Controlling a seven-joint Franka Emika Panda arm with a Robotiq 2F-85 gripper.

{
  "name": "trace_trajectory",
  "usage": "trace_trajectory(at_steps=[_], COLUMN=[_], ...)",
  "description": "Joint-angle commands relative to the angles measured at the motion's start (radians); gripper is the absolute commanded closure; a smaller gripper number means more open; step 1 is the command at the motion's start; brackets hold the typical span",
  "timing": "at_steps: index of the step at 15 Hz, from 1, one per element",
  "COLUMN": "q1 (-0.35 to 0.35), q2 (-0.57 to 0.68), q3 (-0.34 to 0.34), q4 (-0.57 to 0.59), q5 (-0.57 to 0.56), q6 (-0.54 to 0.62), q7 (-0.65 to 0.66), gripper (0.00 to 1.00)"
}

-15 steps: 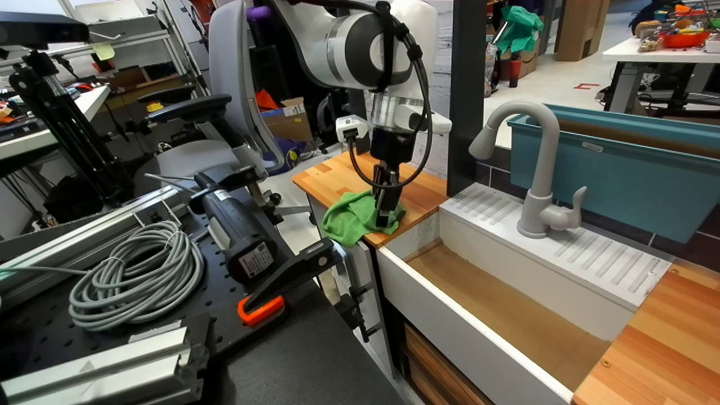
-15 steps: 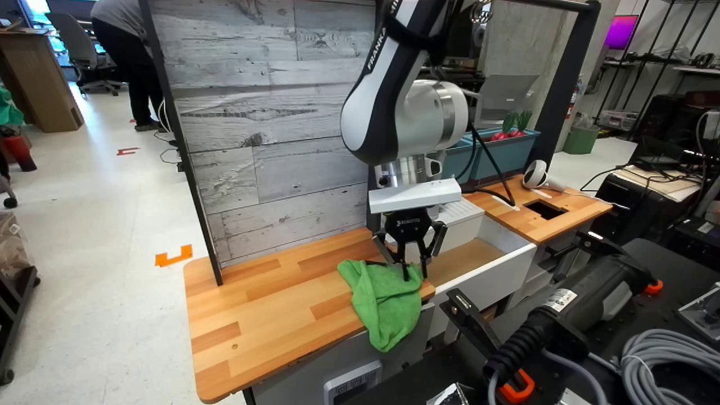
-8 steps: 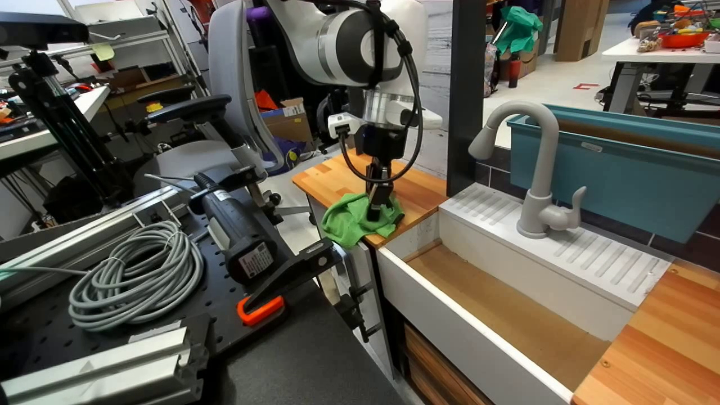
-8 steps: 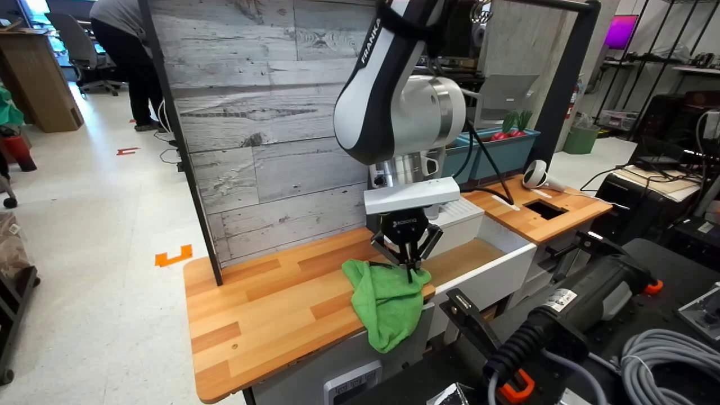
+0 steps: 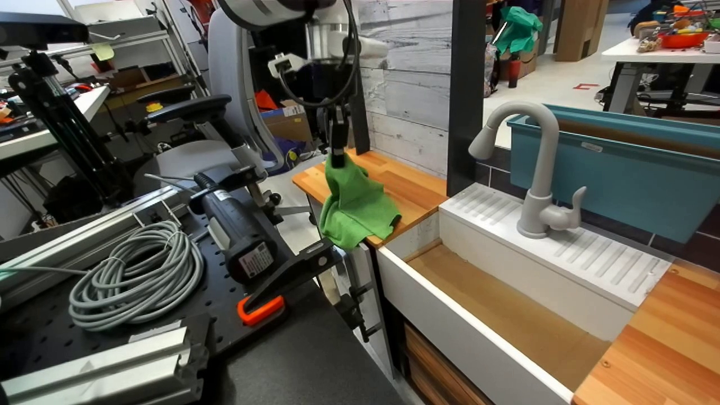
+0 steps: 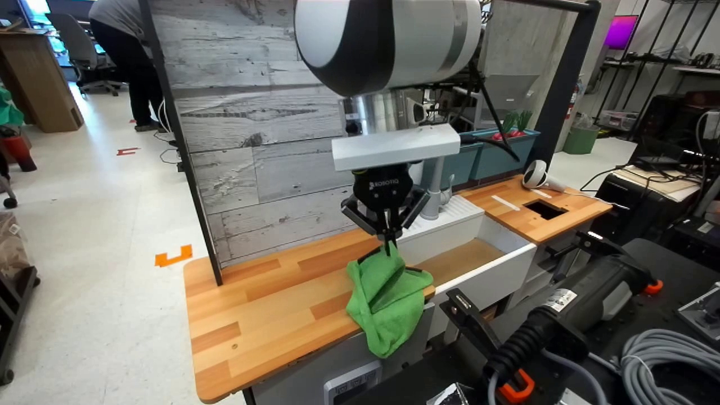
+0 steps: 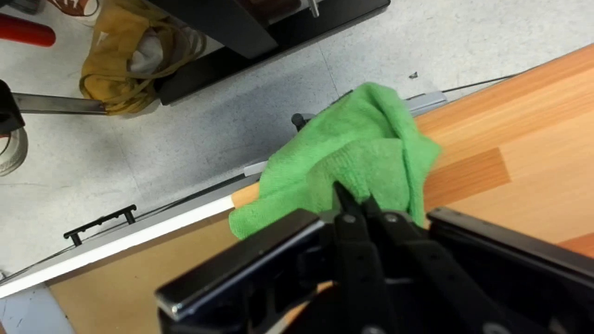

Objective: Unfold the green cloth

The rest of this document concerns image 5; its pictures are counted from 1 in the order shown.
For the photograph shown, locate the red bowl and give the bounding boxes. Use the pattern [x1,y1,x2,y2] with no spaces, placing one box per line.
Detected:
[660,27,711,52]

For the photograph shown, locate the black clamp with orange handle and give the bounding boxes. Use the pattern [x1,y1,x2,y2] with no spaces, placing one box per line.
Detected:
[235,235,379,343]

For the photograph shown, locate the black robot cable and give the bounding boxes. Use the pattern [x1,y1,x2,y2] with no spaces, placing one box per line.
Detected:
[277,0,364,111]

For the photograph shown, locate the open cardboard box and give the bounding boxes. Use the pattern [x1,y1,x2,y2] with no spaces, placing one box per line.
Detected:
[261,97,315,147]

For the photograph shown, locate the white table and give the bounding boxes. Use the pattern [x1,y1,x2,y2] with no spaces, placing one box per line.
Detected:
[601,34,720,116]

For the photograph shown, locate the wooden drawer front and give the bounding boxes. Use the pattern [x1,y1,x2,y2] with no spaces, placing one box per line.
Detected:
[400,321,493,405]

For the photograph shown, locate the teal plastic planter box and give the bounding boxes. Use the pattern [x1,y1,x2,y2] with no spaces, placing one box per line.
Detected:
[505,100,720,244]

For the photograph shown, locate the long aluminium extrusion rail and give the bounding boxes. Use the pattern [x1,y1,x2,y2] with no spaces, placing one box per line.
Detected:
[0,182,186,282]

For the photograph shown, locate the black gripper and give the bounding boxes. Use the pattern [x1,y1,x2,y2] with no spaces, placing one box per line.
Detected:
[300,56,358,169]

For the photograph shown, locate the grey kitchen faucet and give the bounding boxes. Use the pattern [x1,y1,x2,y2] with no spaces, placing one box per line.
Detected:
[465,99,589,241]

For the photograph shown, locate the green plastic toy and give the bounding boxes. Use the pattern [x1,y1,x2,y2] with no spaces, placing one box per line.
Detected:
[493,3,544,56]

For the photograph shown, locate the yellow green sticky note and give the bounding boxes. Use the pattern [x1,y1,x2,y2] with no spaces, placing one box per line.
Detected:
[90,39,120,63]

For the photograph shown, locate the wide black pillar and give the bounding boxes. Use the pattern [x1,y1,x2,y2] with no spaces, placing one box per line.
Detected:
[446,0,491,197]

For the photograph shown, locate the coiled grey cable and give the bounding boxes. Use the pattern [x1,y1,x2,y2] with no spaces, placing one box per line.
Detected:
[66,218,206,335]

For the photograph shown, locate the grey office chair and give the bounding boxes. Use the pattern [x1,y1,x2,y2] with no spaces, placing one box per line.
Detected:
[144,7,289,189]

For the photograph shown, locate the black box with label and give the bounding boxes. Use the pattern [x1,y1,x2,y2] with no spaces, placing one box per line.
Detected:
[192,164,297,287]

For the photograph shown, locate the orange object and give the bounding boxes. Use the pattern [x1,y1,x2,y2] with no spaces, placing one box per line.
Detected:
[255,88,280,111]

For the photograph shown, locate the white sink basin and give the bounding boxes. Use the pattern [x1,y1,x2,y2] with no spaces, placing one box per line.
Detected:
[375,180,672,405]

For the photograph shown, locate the black tripod stand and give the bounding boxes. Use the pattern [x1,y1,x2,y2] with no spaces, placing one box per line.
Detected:
[7,48,132,206]

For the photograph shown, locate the tall brown cardboard box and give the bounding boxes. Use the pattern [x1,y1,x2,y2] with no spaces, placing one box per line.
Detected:
[554,0,611,63]

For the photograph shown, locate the green cloth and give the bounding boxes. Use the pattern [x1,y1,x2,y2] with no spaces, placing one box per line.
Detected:
[315,154,405,252]

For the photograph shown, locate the short aluminium extrusion rail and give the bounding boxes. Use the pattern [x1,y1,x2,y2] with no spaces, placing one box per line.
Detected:
[0,321,208,405]

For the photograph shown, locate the white desk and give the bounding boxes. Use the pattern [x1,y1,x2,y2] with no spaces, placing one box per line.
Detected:
[0,81,112,164]

